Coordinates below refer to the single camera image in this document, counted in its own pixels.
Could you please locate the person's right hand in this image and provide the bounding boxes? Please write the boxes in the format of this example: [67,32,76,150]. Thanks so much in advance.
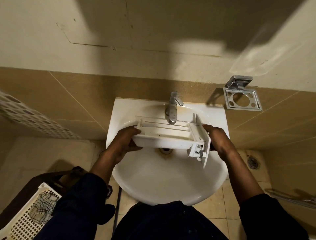
[202,124,235,161]

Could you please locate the person's left hand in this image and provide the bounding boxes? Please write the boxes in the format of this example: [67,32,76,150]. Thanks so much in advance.
[106,126,144,165]

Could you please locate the white detergent drawer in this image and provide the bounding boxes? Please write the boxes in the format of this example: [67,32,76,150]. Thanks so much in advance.
[132,113,212,168]

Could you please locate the person's left forearm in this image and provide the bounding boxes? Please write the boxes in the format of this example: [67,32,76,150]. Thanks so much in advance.
[34,153,119,240]

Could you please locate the person's right forearm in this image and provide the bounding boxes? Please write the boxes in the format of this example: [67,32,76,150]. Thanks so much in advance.
[220,151,309,240]

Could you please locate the person's dark trousers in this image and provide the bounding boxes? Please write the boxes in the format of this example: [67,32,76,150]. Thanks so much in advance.
[115,200,229,240]

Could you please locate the round metal floor drain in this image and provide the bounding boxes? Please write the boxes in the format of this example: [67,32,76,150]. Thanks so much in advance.
[247,155,260,170]

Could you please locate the dark floor threshold strip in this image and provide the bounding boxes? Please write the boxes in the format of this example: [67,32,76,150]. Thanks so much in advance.
[112,187,123,238]

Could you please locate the chrome sink faucet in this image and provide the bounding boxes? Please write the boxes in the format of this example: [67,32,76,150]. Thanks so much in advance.
[165,91,184,125]

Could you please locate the white ceramic sink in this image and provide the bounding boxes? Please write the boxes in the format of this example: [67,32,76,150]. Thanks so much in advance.
[106,97,230,206]

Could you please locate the chrome toilet sprayer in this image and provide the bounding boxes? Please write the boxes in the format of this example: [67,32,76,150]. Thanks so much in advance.
[264,188,316,209]

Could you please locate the black-lined patterned cloth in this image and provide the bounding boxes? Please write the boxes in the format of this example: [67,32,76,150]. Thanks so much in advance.
[28,192,59,225]

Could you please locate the dark plastic stool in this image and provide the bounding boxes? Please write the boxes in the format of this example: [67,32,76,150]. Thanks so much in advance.
[0,166,87,223]

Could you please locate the white perforated plastic basket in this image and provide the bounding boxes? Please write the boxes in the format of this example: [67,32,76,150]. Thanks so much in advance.
[0,182,62,240]

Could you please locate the chrome wall toothbrush holder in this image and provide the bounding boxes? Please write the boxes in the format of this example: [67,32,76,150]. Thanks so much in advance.
[223,75,263,112]

